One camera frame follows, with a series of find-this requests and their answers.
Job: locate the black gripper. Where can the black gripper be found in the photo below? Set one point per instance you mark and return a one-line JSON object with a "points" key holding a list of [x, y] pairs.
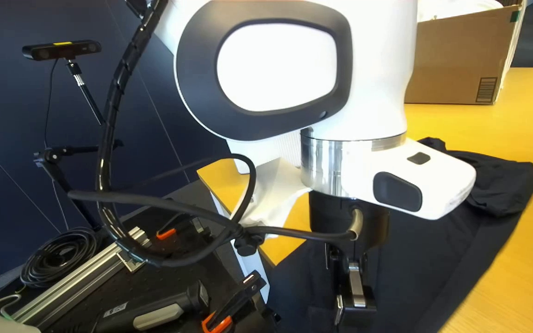
{"points": [[334, 212]]}

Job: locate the dark navy shirt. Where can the dark navy shirt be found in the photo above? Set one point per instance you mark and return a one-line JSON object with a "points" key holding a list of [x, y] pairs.
{"points": [[439, 264]]}

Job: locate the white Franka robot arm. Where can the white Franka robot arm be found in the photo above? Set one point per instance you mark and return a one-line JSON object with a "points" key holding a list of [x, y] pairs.
{"points": [[378, 79]]}

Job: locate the black orange clamp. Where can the black orange clamp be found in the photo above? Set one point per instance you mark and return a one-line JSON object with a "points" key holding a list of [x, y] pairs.
{"points": [[167, 233], [230, 305]]}

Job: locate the black grey handheld tool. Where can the black grey handheld tool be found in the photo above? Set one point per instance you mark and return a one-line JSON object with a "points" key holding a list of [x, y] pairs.
{"points": [[156, 311]]}

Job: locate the brown paper bag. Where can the brown paper bag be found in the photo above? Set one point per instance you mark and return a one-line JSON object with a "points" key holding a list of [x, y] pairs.
{"points": [[458, 61]]}

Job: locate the aluminium extrusion bar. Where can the aluminium extrusion bar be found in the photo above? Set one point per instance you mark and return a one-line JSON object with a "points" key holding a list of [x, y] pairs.
{"points": [[75, 279]]}

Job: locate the white crumpled cloth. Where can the white crumpled cloth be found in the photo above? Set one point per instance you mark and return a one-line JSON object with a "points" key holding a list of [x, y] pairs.
{"points": [[452, 9]]}

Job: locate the black articulated camera stand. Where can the black articulated camera stand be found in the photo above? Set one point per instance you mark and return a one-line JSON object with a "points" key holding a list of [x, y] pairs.
{"points": [[91, 101]]}

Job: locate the black stereo camera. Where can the black stereo camera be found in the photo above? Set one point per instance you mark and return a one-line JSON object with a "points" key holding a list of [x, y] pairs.
{"points": [[64, 48]]}

